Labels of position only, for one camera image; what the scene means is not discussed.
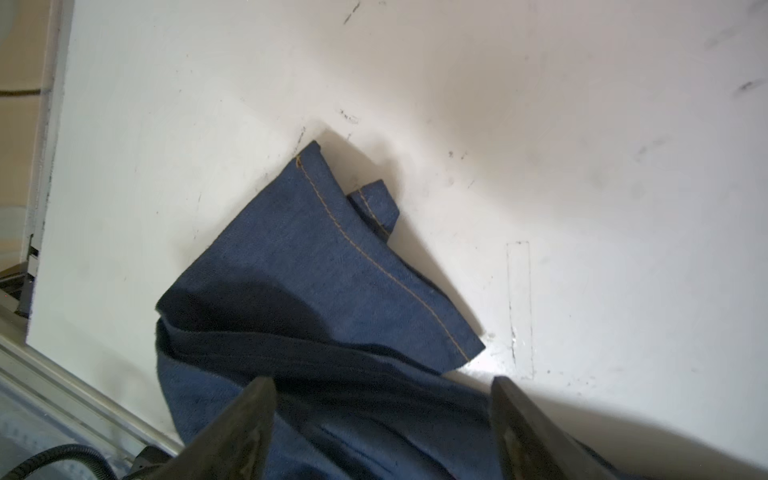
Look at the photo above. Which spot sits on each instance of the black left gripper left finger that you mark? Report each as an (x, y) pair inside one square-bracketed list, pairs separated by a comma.
[(234, 446)]

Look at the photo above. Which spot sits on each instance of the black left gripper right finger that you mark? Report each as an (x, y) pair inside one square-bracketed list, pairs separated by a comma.
[(530, 445)]

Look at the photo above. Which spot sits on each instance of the dark blue denim trousers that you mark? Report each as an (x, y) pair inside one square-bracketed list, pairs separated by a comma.
[(302, 288)]

